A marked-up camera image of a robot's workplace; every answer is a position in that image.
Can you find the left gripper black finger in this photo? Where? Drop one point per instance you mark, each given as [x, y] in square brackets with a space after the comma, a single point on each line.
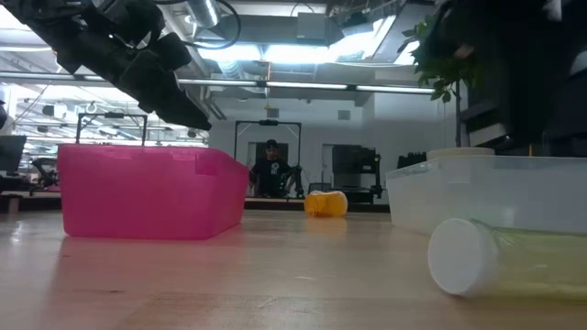
[183, 112]

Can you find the orange pill bottle white cap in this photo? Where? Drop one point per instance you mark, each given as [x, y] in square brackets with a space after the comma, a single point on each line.
[325, 205]

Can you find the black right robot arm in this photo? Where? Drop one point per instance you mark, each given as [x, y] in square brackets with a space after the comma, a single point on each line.
[504, 11]

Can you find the black background robot arm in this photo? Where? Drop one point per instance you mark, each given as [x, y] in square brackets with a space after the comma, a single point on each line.
[297, 181]

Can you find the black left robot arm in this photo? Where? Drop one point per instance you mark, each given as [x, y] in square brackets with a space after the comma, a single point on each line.
[50, 27]

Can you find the pink translucent plastic bin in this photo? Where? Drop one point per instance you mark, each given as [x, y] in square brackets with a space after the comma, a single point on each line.
[151, 192]

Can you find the clear plastic bin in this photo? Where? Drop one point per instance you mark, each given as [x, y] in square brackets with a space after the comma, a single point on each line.
[481, 192]

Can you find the yellow pill bottle white cap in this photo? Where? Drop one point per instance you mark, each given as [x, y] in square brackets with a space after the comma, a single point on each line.
[463, 256]

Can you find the white-edged black shelf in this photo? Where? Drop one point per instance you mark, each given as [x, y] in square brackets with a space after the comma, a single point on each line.
[486, 135]

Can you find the green leafy plant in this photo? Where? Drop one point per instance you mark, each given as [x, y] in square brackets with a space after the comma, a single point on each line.
[435, 69]

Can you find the person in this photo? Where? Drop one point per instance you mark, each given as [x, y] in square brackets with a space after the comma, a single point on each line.
[273, 174]

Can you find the long ceiling light bar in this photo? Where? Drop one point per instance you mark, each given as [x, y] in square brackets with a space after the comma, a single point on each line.
[302, 85]

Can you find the black background equipment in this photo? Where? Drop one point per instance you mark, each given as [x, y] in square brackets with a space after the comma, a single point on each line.
[413, 160]

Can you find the grey ceiling unit box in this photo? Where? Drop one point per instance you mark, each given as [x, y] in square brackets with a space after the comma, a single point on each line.
[312, 25]

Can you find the black monitor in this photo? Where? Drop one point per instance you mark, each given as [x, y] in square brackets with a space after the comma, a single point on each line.
[11, 153]

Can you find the black equipment rack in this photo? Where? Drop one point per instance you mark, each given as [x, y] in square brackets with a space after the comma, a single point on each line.
[353, 160]

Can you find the silver ventilation duct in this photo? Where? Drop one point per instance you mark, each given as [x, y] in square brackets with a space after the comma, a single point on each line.
[204, 11]

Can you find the black rectangular station frame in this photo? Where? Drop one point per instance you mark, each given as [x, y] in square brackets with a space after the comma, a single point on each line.
[268, 122]

